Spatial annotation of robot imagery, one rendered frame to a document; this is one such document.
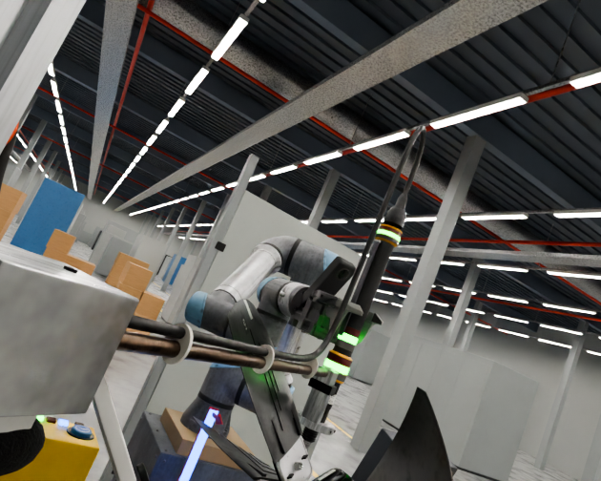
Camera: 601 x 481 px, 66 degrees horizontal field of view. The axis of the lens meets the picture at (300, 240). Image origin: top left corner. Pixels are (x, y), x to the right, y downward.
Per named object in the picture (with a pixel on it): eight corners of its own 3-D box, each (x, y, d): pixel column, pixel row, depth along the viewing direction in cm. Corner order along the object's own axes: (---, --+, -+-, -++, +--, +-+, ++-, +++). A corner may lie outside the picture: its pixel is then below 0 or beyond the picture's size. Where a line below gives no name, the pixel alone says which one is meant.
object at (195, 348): (77, 348, 28) (88, 326, 28) (62, 340, 29) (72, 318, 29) (329, 379, 76) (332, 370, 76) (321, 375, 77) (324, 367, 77)
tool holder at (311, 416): (321, 438, 72) (345, 377, 73) (283, 417, 75) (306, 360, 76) (337, 434, 80) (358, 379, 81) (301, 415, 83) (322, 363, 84)
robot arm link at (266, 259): (270, 219, 143) (185, 291, 100) (302, 233, 141) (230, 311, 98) (261, 252, 148) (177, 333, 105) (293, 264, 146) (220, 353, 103)
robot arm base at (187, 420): (175, 412, 144) (189, 382, 146) (217, 425, 151) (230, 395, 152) (187, 432, 131) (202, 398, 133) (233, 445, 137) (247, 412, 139)
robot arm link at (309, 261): (242, 396, 149) (302, 237, 144) (285, 416, 146) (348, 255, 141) (229, 410, 137) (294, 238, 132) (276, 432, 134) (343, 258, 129)
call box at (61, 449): (-16, 489, 81) (13, 429, 83) (-12, 461, 90) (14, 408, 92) (75, 501, 89) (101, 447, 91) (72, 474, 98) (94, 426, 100)
